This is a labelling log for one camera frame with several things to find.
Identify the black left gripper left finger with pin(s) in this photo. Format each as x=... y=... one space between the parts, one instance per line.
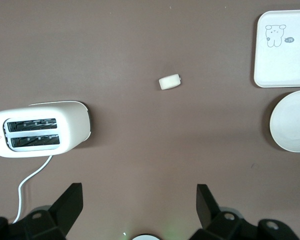
x=67 y=207

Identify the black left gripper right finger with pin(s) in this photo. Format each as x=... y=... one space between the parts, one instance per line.
x=207 y=207

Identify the round cream plate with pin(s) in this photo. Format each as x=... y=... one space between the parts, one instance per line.
x=292 y=122

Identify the small white bun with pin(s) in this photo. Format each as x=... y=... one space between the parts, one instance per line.
x=169 y=82

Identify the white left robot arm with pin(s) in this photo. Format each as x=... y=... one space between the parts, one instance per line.
x=146 y=237

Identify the cream tray with rabbit print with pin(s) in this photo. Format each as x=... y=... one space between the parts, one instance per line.
x=282 y=70

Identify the white two-slot toaster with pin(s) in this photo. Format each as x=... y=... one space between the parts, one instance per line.
x=72 y=125

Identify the brown table cover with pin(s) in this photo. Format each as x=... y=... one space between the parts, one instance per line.
x=140 y=37

